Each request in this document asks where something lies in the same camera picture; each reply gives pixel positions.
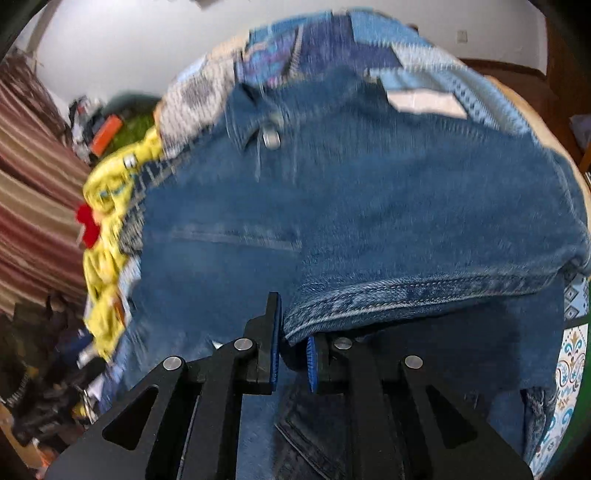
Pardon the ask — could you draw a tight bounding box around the yellow cartoon fleece blanket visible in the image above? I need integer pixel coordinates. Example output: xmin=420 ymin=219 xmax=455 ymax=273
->
xmin=82 ymin=127 xmax=162 ymax=361

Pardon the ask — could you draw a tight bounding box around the orange box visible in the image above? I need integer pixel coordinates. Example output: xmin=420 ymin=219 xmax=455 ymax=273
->
xmin=89 ymin=115 xmax=123 ymax=157

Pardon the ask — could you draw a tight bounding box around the blue denim jacket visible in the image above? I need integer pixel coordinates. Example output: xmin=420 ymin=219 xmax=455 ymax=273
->
xmin=103 ymin=68 xmax=590 ymax=479

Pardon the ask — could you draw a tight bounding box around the blue patchwork bedspread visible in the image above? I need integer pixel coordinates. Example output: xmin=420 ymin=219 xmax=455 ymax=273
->
xmin=117 ymin=9 xmax=532 ymax=288

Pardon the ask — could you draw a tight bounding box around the green cushion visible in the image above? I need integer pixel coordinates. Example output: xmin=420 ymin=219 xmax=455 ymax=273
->
xmin=101 ymin=92 xmax=160 ymax=157

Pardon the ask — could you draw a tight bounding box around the striped curtain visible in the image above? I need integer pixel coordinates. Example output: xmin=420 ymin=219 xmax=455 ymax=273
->
xmin=0 ymin=52 xmax=88 ymax=314

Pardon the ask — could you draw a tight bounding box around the red plush toy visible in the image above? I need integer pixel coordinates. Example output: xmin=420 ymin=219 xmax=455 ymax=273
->
xmin=75 ymin=203 xmax=100 ymax=249

